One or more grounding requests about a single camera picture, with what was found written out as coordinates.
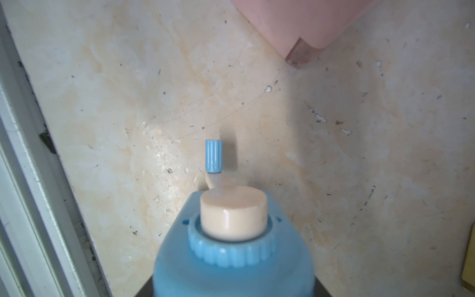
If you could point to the pink pencil sharpener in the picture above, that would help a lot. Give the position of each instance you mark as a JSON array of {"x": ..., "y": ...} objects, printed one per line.
[{"x": 299, "y": 30}]

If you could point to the aluminium mounting rail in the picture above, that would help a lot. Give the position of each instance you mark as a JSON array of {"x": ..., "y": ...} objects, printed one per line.
[{"x": 45, "y": 248}]

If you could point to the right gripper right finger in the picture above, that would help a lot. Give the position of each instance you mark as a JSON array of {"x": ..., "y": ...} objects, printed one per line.
[{"x": 320, "y": 290}]

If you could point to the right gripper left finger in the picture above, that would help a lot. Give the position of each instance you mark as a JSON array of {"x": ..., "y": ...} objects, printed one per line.
[{"x": 146, "y": 290}]

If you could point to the blue pencil sharpener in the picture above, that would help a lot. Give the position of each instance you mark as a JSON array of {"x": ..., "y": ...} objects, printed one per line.
[{"x": 232, "y": 240}]

